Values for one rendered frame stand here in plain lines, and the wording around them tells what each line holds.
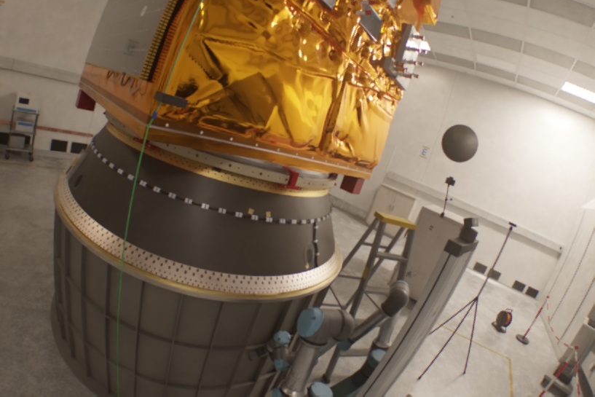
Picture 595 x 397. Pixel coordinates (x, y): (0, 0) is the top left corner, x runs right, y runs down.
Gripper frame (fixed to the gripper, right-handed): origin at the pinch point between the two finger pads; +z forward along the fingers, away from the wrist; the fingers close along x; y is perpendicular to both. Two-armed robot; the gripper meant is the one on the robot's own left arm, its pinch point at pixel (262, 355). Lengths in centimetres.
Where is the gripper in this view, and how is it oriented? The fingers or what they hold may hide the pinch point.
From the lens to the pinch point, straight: 175.9
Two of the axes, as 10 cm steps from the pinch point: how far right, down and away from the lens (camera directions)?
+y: -4.0, -6.6, 6.4
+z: -4.2, 7.5, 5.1
